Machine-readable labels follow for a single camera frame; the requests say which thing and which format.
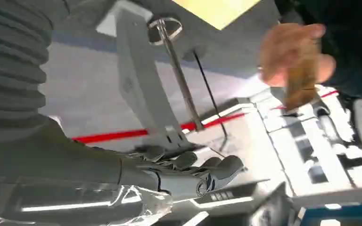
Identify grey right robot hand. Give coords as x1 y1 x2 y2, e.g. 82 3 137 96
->
0 116 245 226

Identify red tape line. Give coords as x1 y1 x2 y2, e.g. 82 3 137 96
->
71 112 247 145

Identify ribbed grey right arm sleeve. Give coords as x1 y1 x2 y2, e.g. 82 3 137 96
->
0 0 70 148

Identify grey metal stand leg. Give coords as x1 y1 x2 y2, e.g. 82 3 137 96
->
115 8 198 151

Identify yellow sheet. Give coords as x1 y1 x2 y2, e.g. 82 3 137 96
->
172 0 263 31

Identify person's hand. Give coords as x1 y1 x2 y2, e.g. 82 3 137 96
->
257 23 337 88

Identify white tray with compartments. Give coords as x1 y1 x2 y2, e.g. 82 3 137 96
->
255 84 362 198

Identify blue box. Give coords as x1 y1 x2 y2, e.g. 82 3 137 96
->
293 202 362 226

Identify person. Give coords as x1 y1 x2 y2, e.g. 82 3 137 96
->
274 0 362 101

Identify metal rod with ring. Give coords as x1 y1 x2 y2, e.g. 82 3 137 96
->
147 17 206 132

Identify thin black cable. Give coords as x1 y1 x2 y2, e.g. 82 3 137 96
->
193 50 229 138

